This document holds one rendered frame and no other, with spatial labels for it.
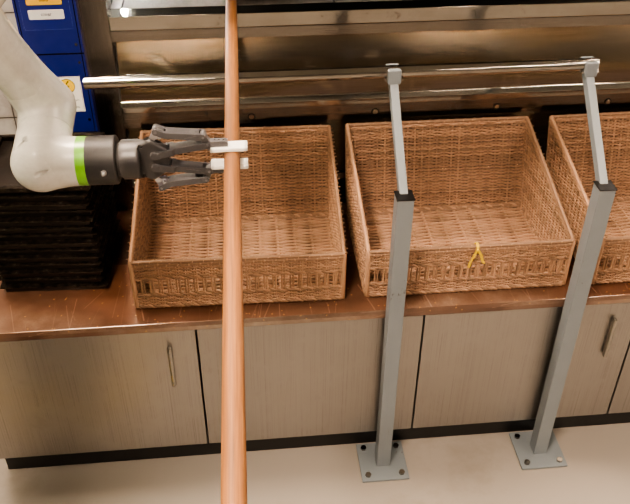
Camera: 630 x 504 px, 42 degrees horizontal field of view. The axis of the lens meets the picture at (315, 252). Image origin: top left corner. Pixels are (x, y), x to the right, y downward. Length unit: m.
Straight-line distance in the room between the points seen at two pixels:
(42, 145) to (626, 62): 1.71
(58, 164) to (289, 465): 1.31
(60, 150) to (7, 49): 0.19
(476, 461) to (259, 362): 0.76
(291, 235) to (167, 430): 0.66
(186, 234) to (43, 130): 0.92
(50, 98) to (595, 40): 1.58
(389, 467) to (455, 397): 0.29
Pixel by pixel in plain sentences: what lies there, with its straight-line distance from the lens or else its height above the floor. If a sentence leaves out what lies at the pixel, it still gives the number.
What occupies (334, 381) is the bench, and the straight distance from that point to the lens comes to 2.30.
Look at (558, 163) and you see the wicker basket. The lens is 2.49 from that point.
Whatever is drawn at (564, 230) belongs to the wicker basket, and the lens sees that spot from 2.27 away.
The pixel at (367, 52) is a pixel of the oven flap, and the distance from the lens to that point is 2.36.
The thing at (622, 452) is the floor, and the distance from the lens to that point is 2.72.
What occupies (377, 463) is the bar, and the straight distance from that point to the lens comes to 2.50.
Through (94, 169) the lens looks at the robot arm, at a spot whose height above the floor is 1.21.
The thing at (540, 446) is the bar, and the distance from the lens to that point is 2.60.
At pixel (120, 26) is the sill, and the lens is 2.30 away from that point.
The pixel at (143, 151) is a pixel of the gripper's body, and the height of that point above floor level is 1.22.
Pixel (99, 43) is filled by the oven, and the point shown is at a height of 1.11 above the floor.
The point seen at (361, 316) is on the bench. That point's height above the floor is 0.56.
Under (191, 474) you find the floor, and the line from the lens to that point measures 2.52.
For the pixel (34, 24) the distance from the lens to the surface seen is 2.31.
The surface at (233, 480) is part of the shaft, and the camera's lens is 0.96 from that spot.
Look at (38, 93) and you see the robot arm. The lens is 1.58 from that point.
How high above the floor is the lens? 1.97
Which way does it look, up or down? 37 degrees down
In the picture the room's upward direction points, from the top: straight up
